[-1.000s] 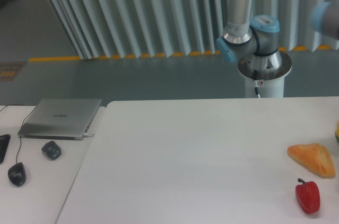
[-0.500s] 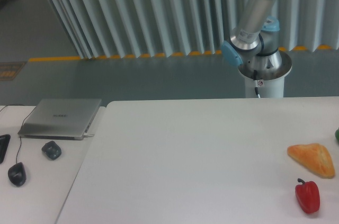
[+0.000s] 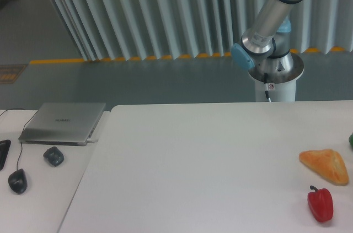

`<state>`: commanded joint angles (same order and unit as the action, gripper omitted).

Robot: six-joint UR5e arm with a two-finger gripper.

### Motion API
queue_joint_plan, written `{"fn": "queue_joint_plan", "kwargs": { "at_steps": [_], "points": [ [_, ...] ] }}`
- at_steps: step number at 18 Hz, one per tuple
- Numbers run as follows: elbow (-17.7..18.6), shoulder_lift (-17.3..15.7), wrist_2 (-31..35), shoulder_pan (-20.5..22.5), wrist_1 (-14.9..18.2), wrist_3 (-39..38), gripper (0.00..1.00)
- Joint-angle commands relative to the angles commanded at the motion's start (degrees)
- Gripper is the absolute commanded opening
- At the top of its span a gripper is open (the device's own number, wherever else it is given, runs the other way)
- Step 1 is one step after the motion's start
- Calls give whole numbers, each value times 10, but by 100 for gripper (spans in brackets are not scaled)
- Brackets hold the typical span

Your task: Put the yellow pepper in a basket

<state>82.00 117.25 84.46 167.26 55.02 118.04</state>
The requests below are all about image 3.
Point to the white folding partition screen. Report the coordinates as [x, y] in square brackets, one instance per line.
[127, 29]

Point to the yellow floor sign sticker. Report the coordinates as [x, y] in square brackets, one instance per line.
[10, 73]

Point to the dark earbuds case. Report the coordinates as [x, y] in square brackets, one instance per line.
[54, 156]

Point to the triangular orange pastry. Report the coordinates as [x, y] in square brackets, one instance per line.
[328, 164]

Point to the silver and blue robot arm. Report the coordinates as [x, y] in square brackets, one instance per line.
[256, 43]

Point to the black computer mouse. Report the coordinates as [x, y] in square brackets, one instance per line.
[17, 181]

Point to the green pepper at edge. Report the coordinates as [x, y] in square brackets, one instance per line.
[351, 140]

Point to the silver closed laptop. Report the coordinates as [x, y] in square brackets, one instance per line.
[63, 123]

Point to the black keyboard corner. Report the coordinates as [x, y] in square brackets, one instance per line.
[4, 149]

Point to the red bell pepper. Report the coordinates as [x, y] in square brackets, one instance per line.
[320, 203]

